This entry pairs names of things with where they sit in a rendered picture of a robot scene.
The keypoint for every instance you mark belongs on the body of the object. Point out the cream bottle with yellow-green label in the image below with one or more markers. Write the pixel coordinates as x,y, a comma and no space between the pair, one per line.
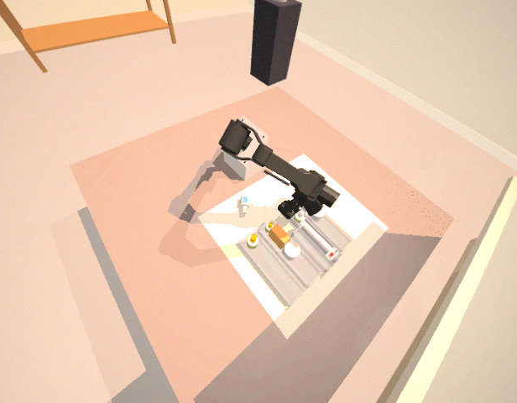
299,216

